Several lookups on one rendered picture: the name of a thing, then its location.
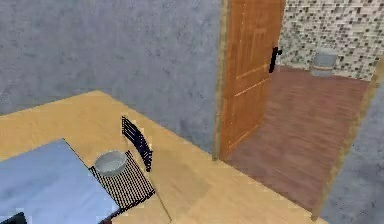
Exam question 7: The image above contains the orange wooden door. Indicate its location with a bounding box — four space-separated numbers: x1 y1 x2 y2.
218 0 287 161

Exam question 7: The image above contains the blue table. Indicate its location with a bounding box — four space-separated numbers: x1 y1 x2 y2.
0 138 120 224

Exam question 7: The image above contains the grey bowl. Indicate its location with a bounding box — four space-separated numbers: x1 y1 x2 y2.
94 150 128 178

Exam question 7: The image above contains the black door handle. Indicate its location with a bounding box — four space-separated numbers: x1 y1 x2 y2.
268 46 283 74

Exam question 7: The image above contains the black mesh chair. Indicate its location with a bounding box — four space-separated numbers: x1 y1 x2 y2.
88 115 157 224

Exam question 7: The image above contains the black object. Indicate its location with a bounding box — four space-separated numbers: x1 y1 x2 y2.
0 211 28 224

